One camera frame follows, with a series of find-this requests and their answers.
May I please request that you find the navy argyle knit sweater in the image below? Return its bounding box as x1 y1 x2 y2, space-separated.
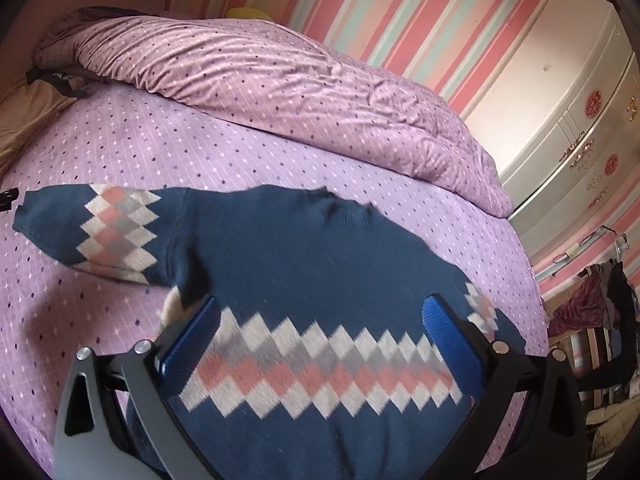
13 184 525 479

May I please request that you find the metal clothes hanger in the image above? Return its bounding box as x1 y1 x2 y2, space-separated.
535 224 629 282

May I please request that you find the tan pillow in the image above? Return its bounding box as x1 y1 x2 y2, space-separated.
0 77 77 177

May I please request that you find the purple dotted bed sheet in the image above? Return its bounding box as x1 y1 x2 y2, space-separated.
1 84 549 471

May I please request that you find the purple dotted duvet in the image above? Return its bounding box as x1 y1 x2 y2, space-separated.
32 6 513 218

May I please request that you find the yellow object behind duvet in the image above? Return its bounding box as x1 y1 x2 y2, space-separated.
226 6 273 22

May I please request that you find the white ornate wardrobe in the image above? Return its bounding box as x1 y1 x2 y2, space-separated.
465 0 639 262

